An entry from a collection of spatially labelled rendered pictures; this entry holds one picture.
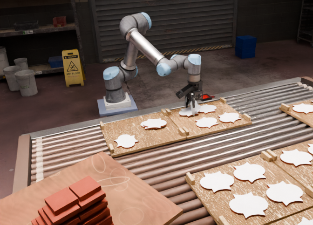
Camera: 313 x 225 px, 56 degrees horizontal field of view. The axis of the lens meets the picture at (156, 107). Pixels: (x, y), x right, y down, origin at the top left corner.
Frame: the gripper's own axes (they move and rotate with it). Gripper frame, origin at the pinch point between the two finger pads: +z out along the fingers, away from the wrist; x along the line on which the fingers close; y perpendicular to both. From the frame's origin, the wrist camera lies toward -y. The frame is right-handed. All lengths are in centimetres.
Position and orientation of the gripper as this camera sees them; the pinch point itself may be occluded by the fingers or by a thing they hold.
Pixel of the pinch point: (189, 111)
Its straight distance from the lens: 184.1
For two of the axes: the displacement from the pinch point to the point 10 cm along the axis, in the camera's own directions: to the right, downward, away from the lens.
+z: 0.1, 9.1, 4.2
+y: 9.5, -1.4, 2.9
